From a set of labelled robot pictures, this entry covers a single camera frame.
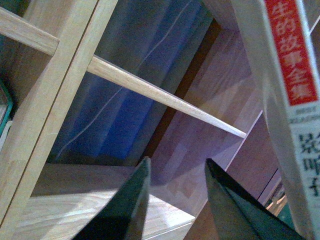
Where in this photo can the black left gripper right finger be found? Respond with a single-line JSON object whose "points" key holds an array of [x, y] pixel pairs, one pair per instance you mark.
{"points": [[237, 214]]}

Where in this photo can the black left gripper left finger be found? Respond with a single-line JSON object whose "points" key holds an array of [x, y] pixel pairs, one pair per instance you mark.
{"points": [[124, 216]]}

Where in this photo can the white book red spine label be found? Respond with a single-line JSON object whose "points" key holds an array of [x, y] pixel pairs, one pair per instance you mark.
{"points": [[278, 43]]}

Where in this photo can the wooden bookshelf unit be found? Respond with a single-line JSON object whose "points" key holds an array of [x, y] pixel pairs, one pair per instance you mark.
{"points": [[215, 113]]}

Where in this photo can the teal cartoon cover book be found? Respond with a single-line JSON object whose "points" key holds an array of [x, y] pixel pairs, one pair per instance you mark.
{"points": [[6, 105]]}

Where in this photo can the dark pleated curtain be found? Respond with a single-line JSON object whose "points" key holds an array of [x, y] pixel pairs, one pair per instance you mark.
{"points": [[150, 41]]}

